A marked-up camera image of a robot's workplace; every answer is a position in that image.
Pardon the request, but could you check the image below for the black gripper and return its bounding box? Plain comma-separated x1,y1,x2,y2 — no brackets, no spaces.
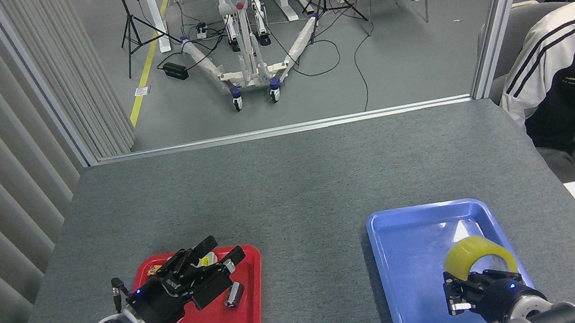
441,255,552,323
117,230,258,323

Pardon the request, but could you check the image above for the yellow tape roll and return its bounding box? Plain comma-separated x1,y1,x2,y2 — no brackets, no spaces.
439,229,519,285

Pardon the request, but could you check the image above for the blue plastic tray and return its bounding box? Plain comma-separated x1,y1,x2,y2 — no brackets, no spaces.
364,187,544,323

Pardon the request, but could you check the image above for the black power adapter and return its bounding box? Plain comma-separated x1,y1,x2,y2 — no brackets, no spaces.
162,59,191,84

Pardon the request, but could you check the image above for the white stand on wheels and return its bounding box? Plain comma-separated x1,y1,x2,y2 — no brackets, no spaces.
173,0,337,120

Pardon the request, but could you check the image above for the grey chair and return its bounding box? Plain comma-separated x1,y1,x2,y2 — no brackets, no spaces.
471,0,575,106

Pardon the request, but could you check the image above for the white push button switch box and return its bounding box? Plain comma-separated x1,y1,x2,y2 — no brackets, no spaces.
191,250,220,271

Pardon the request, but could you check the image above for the small black cylindrical switch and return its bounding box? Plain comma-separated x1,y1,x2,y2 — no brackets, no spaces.
221,280,248,310

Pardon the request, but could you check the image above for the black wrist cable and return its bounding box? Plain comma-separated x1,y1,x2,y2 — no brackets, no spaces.
110,275,133,313

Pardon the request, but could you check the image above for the silver table rail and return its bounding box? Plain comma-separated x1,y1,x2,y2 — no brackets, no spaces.
97,92,474,167

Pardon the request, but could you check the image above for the black floor cable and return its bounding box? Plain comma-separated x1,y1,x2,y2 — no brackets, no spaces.
262,0,392,127

